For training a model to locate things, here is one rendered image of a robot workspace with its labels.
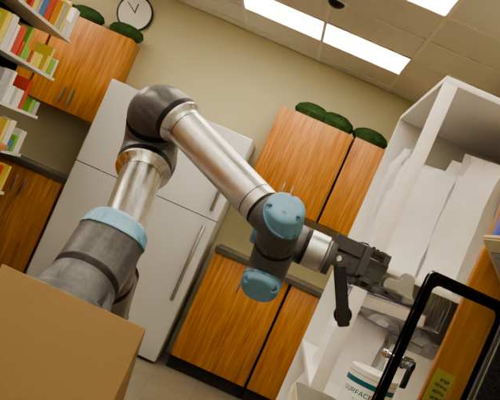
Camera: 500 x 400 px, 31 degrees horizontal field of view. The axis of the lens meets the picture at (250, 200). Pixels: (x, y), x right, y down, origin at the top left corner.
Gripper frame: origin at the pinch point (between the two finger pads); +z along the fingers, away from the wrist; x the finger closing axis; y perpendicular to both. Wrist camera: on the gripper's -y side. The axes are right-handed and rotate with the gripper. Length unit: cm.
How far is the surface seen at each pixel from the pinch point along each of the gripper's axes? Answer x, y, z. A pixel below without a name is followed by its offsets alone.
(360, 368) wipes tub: 59, -22, 4
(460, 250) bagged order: 114, 19, 26
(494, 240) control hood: 8.1, 18.9, 10.7
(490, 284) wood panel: 24.3, 10.6, 17.2
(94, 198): 475, -37, -164
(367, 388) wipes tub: 58, -26, 7
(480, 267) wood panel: 24.3, 13.3, 13.8
